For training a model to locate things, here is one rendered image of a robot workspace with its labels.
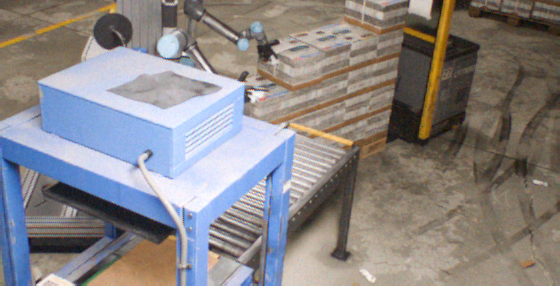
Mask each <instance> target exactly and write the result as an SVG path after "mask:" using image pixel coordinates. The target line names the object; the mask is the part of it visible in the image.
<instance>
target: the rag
mask: <svg viewBox="0 0 560 286"><path fill-rule="evenodd" d="M222 88H223V87H222V86H217V85H215V84H212V83H208V82H205V81H201V80H196V79H193V78H186V77H184V76H182V75H179V74H177V73H174V72H173V71H164V72H161V73H160V72H159V73H157V74H153V75H149V74H145V73H144V74H142V75H140V76H138V77H137V78H135V79H134V80H132V81H129V82H127V83H125V84H123V85H119V86H116V87H113V88H111V89H108V90H105V91H107V92H113V93H115V94H118V95H120V96H122V97H125V98H127V99H130V100H136V101H141V102H144V103H148V104H151V105H154V106H157V107H160V108H162V109H166V108H169V107H172V106H175V105H178V104H180V103H182V102H184V101H186V100H189V99H190V98H192V97H194V96H197V95H207V94H211V93H216V92H218V91H219V90H221V89H222Z"/></svg>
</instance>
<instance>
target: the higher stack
mask: <svg viewBox="0 0 560 286"><path fill-rule="evenodd" d="M408 2H409V0H347V1H346V4H345V5H346V11H345V16H347V17H349V18H351V19H356V20H358V21H361V22H362V24H363V23H365V24H368V25H370V26H375V27H378V28H379V29H384V28H387V27H390V26H397V25H400V24H403V23H405V21H406V17H407V14H406V10H407V7H408ZM344 23H346V24H348V25H351V26H353V27H357V26H355V25H353V24H351V23H348V22H344ZM357 28H361V30H364V31H367V32H369V33H371V34H376V33H374V32H371V31H369V30H367V29H364V28H363V27H357ZM403 31H404V30H403V29H399V30H396V31H393V32H390V33H386V34H376V35H378V38H379V39H378V42H377V53H376V54H377V55H376V58H379V57H382V56H388V55H391V54H393V53H396V52H400V48H401V43H402V40H403V37H404V36H403V33H404V32H403ZM398 61H399V57H395V58H392V59H389V60H386V61H384V62H381V63H375V66H374V71H373V74H372V75H373V76H372V78H373V83H372V85H373V86H374V85H379V84H381V83H384V82H386V81H389V80H392V79H394V78H396V77H397V67H398ZM394 87H395V86H394V84H392V85H387V86H384V87H382V88H380V89H377V90H375V91H371V92H370V93H371V95H370V100H369V112H368V113H370V112H372V111H375V110H377V109H379V108H382V107H386V106H389V105H392V100H393V99H392V97H393V95H394V91H395V90H394ZM391 111H392V110H391V109H389V110H386V111H384V112H382V113H379V114H377V115H373V116H370V117H368V118H366V119H367V122H366V131H365V136H364V138H367V137H369V136H373V135H376V134H377V133H380V132H382V131H384V130H386V129H388V125H389V118H390V115H391ZM386 137H387V134H385V135H384V136H379V137H377V138H375V139H373V140H371V141H369V142H367V143H365V144H363V151H362V158H366V157H368V156H369V155H372V154H374V153H376V152H378V151H382V150H384V149H385V142H386Z"/></svg>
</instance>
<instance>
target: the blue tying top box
mask: <svg viewBox="0 0 560 286"><path fill-rule="evenodd" d="M164 71H173V72H174V73H177V74H179V75H182V76H184V77H186V78H193V79H196V80H201V81H205V82H208V83H212V84H215V85H217V86H222V87H223V88H222V89H221V90H219V91H218V92H216V93H211V94H207V95H197V96H194V97H192V98H190V99H189V100H186V101H184V102H182V103H180V104H178V105H175V106H172V107H169V108H166V109H162V108H160V107H157V106H154V105H151V104H148V103H144V102H141V101H136V100H130V99H127V98H125V97H122V96H120V95H118V94H115V93H113V92H107V91H105V90H108V89H111V88H113V87H116V86H119V85H123V84H125V83H127V82H129V81H132V80H134V79H135V78H137V77H138V76H140V75H142V74H144V73H145V74H149V75H153V74H157V73H159V72H160V73H161V72H164ZM38 84H39V93H40V102H41V120H42V129H43V130H45V131H48V132H49V133H52V134H55V135H57V136H62V137H64V138H66V139H69V140H71V141H73V142H76V143H78V144H82V145H85V146H88V147H89V148H92V149H95V150H96V151H102V152H104V153H106V154H109V155H111V156H113V157H115V158H120V159H122V160H125V161H127V162H129V163H132V164H134V165H136V166H139V165H138V158H139V157H140V156H141V155H142V153H143V152H144V151H146V150H148V149H149V150H151V151H152V152H153V156H152V157H151V158H149V159H145V160H144V164H145V166H146V168H147V169H148V170H150V171H153V172H155V173H160V174H162V175H164V176H167V177H169V178H172V179H174V178H175V177H177V176H178V175H179V174H180V173H183V172H184V171H186V169H187V168H189V167H190V166H192V165H194V164H195V163H196V162H198V161H199V160H200V159H201V158H204V157H205V156H206V155H208V154H209V153H210V152H211V151H214V150H215V149H216V148H217V147H218V146H220V145H221V144H223V143H224V142H226V141H227V140H228V139H230V137H232V136H234V135H236V134H237V133H238V132H239V131H240V130H242V126H243V108H244V93H245V83H243V82H239V81H237V80H234V79H228V78H225V77H222V76H219V75H216V74H213V73H210V72H207V71H201V70H198V69H195V68H192V67H189V66H186V65H183V64H177V63H174V62H171V61H168V60H165V59H163V58H159V57H156V56H150V55H148V54H144V53H141V52H139V51H135V50H133V49H129V48H124V47H118V48H114V49H111V50H110V51H108V52H105V53H103V54H102V55H97V56H95V57H93V58H91V59H89V60H87V61H85V62H80V63H79V64H77V65H74V66H72V67H71V68H68V69H64V70H62V71H60V72H58V73H56V74H54V75H52V76H49V77H46V78H43V79H41V80H40V81H38Z"/></svg>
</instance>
